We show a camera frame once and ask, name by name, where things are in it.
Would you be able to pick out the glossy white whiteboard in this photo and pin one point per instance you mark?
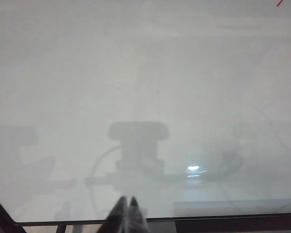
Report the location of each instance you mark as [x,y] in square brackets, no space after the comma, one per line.
[135,72]

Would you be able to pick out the dark whiteboard stand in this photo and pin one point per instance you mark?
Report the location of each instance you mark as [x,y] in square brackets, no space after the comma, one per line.
[232,224]

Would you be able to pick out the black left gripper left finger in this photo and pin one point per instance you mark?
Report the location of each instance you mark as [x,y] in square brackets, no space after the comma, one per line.
[116,221]

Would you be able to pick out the red marker writing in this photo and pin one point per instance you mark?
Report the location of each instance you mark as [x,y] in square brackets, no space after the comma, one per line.
[280,3]

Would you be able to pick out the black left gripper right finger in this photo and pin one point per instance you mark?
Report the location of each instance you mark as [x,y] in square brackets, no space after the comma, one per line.
[135,221]

